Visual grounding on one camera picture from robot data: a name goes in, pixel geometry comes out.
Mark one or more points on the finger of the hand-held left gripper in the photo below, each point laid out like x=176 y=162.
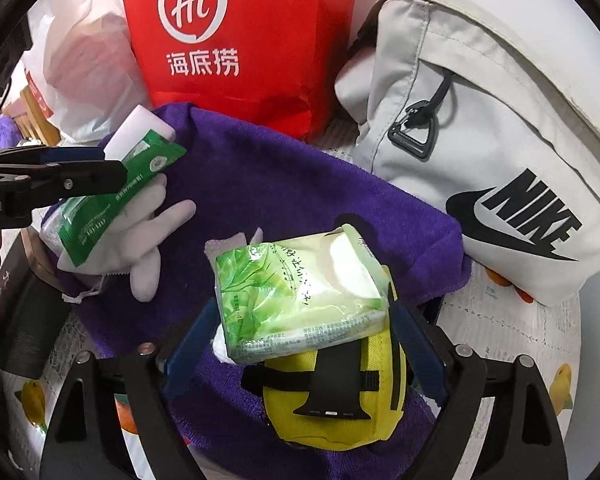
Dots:
x=75 y=153
x=90 y=179

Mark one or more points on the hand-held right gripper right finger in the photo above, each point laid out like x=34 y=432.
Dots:
x=417 y=355

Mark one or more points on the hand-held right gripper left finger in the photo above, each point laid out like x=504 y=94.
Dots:
x=192 y=355

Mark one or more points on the green sachet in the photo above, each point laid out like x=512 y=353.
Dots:
x=105 y=205

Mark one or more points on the clear plastic bag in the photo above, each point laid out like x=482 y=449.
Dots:
x=155 y=230

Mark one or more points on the yellow pouch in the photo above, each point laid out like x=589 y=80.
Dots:
x=330 y=430

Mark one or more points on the green tissue pack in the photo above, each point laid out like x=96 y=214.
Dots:
x=290 y=290

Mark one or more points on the dark green box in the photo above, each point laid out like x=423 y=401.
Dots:
x=25 y=320

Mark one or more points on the purple plush toy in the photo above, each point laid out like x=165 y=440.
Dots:
x=2 y=132

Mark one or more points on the fruit print tablecloth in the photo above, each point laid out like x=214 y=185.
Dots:
x=495 y=330

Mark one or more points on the white plastic shopping bag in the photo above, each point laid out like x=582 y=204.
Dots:
x=90 y=70

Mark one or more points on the purple towel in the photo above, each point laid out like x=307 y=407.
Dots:
x=290 y=195

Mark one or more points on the red paper bag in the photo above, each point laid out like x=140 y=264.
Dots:
x=280 y=60

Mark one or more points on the grey waist bag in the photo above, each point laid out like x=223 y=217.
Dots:
x=480 y=110

